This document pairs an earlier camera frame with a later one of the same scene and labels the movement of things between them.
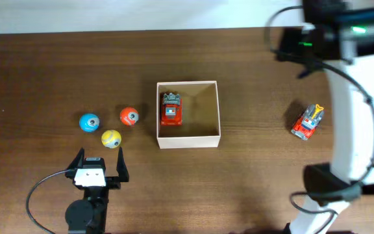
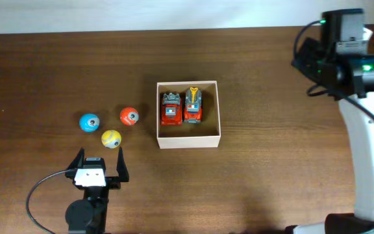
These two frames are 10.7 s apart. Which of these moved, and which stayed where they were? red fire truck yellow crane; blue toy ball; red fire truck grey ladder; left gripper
Moved: red fire truck yellow crane
Stayed: left gripper; blue toy ball; red fire truck grey ladder
